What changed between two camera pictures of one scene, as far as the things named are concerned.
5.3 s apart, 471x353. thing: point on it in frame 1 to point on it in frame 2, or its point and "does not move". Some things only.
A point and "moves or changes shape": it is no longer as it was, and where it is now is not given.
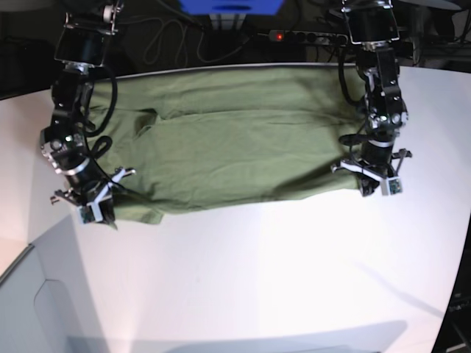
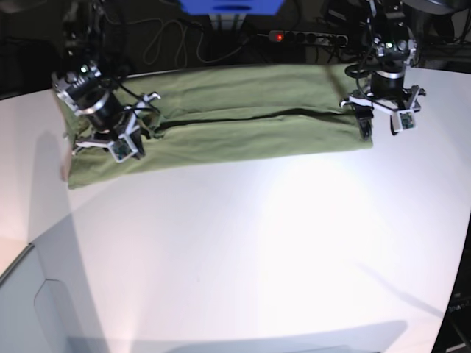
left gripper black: (85, 184) to (106, 117)
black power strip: (308, 37) does not move
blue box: (230, 7) does not move
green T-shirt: (181, 140) moves or changes shape
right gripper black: (378, 155) to (388, 86)
